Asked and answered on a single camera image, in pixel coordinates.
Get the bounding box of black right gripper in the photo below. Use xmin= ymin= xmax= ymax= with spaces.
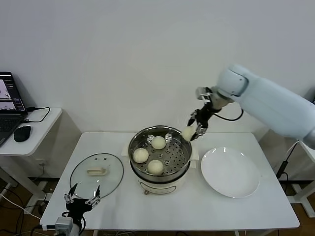
xmin=188 ymin=100 xmax=215 ymax=141

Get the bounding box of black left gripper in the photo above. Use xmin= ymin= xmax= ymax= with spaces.
xmin=64 ymin=183 xmax=101 ymax=218

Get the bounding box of white steamed baozi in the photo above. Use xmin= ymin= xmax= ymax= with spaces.
xmin=181 ymin=126 xmax=195 ymax=142
xmin=132 ymin=147 xmax=150 ymax=164
xmin=147 ymin=159 xmax=164 ymax=176
xmin=151 ymin=136 xmax=166 ymax=150

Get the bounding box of glass lid with cream handle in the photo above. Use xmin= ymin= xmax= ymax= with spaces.
xmin=69 ymin=153 xmax=124 ymax=199

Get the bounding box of perforated steel steamer basket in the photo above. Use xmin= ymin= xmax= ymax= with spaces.
xmin=120 ymin=125 xmax=199 ymax=184

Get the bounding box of white round plate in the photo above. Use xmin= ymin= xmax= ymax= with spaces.
xmin=200 ymin=147 xmax=261 ymax=199

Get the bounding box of cream electric pot base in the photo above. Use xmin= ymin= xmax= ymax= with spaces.
xmin=129 ymin=157 xmax=197 ymax=196

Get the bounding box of white side desk with mouse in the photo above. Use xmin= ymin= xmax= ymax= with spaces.
xmin=0 ymin=107 xmax=63 ymax=207

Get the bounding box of black computer mouse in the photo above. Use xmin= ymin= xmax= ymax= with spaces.
xmin=13 ymin=125 xmax=32 ymax=143

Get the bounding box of black laptop with pink screen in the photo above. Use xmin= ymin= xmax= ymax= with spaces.
xmin=0 ymin=71 xmax=29 ymax=148

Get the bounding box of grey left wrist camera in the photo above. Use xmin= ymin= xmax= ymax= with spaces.
xmin=54 ymin=216 xmax=74 ymax=232

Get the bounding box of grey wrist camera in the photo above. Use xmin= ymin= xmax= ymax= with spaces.
xmin=54 ymin=216 xmax=74 ymax=232
xmin=195 ymin=86 xmax=214 ymax=101

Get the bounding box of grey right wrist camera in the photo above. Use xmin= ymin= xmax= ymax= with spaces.
xmin=195 ymin=86 xmax=214 ymax=101

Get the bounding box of white floor cable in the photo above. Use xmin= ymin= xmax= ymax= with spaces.
xmin=0 ymin=193 xmax=42 ymax=221

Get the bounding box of white and black adapter cable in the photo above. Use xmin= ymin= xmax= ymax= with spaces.
xmin=275 ymin=141 xmax=300 ymax=181

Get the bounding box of black laptop cable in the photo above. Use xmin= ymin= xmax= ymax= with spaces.
xmin=21 ymin=107 xmax=51 ymax=123

